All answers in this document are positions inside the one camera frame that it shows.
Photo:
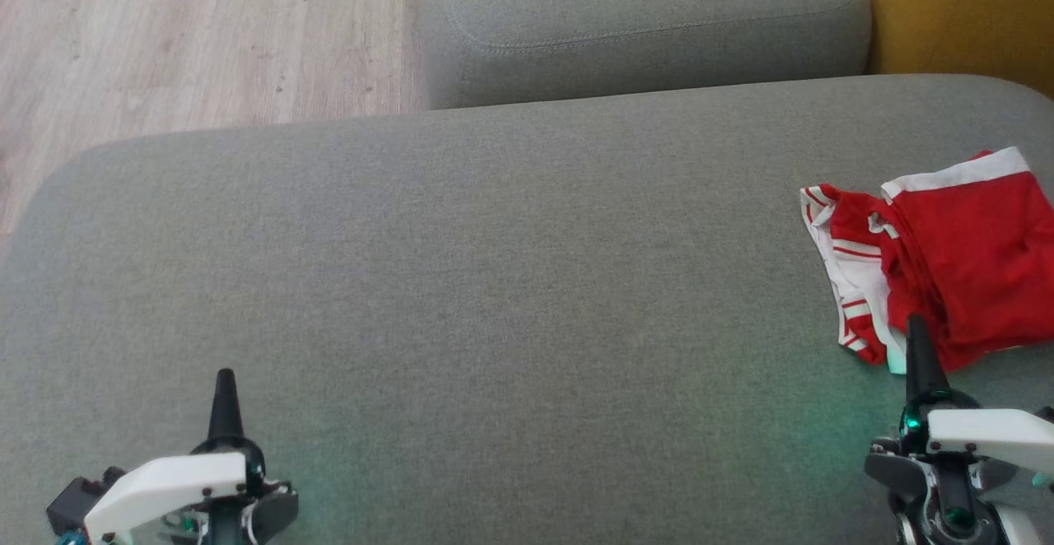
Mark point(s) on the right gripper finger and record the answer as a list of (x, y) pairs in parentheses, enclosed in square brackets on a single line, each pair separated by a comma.
[(924, 368)]

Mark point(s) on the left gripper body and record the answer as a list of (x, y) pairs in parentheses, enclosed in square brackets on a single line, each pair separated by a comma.
[(165, 483)]

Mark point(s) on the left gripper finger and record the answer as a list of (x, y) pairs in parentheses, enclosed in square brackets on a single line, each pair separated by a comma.
[(226, 413)]

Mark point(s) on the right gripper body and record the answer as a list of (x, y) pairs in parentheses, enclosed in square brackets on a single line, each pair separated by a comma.
[(988, 438)]

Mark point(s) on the red and white jersey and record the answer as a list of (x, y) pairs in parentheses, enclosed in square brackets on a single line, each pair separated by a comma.
[(856, 277)]

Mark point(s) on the red shorts with white stripe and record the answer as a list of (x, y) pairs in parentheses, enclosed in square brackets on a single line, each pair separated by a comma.
[(980, 257)]

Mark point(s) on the large grey ottoman cushion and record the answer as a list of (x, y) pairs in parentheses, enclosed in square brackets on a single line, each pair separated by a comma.
[(494, 281)]

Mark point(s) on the yellow sofa backrest cushion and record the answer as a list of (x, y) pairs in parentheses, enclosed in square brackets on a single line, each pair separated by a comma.
[(963, 10)]

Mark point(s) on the grey sofa seat cushion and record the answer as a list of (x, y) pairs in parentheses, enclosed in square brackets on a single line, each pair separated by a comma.
[(642, 10)]

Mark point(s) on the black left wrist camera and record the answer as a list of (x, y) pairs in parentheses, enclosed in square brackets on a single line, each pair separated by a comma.
[(74, 504)]

